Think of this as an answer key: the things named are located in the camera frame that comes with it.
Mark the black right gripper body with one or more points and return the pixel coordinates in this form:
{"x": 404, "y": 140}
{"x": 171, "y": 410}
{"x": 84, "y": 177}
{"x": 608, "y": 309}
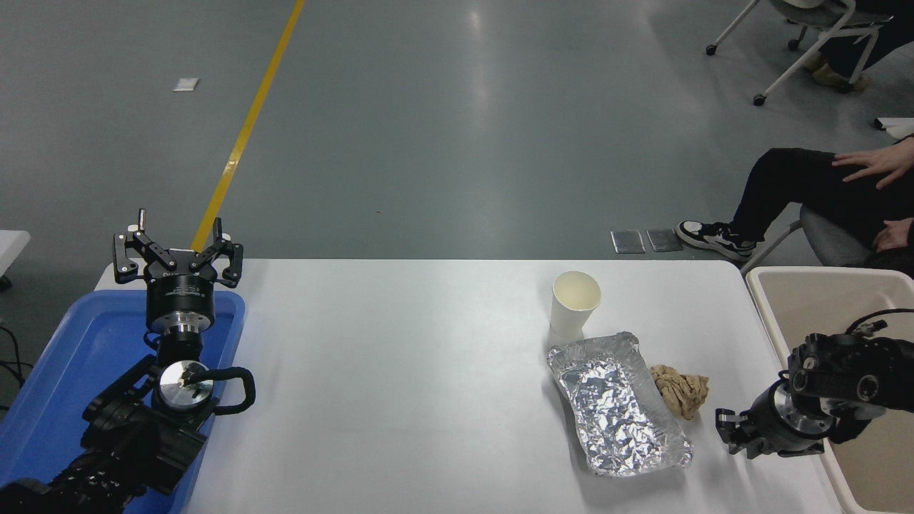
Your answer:
{"x": 771, "y": 421}

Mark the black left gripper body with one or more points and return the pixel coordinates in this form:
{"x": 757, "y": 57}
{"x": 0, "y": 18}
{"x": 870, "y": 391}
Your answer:
{"x": 181, "y": 300}

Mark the white paper cup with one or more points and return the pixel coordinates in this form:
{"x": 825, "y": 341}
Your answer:
{"x": 571, "y": 307}

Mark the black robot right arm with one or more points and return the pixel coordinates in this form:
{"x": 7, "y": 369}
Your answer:
{"x": 850, "y": 375}

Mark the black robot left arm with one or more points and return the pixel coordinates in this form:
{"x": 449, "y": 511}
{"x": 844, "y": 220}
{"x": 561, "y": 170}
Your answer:
{"x": 128, "y": 442}

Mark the person's left hand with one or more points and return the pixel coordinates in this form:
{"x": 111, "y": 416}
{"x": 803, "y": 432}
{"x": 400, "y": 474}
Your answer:
{"x": 898, "y": 234}

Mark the person's right hand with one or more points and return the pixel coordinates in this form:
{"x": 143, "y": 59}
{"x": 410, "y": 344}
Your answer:
{"x": 889, "y": 163}

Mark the crumpled tan paper ball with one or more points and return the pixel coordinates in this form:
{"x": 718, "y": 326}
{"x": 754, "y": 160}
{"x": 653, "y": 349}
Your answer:
{"x": 682, "y": 391}

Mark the silver foil tray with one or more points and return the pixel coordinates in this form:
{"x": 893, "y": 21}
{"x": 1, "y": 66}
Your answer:
{"x": 614, "y": 407}

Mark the blue plastic tray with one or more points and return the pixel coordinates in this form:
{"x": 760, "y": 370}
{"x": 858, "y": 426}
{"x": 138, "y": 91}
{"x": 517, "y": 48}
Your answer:
{"x": 71, "y": 357}

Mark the large pale bin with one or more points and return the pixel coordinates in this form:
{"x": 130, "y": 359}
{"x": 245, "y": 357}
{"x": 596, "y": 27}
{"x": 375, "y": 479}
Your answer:
{"x": 814, "y": 300}

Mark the white side table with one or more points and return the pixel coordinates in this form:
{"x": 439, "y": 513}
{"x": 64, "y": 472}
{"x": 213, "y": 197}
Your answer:
{"x": 11, "y": 250}

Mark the black and white sneaker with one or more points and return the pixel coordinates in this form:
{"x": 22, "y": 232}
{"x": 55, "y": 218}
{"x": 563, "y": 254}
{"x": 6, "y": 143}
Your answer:
{"x": 714, "y": 239}

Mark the grey seat chair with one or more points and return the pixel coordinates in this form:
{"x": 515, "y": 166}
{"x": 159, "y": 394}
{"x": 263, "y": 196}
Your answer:
{"x": 832, "y": 243}

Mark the metal floor plate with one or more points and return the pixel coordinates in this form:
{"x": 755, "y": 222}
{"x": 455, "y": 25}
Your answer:
{"x": 628, "y": 241}
{"x": 664, "y": 240}

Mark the person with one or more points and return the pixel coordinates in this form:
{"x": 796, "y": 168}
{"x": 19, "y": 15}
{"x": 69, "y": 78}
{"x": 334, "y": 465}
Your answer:
{"x": 792, "y": 182}
{"x": 853, "y": 57}

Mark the white flat bar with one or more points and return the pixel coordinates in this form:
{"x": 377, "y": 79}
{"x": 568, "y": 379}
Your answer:
{"x": 896, "y": 125}

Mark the white frame wheeled chair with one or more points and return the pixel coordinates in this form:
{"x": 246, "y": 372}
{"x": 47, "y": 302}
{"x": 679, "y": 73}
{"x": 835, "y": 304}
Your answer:
{"x": 821, "y": 14}

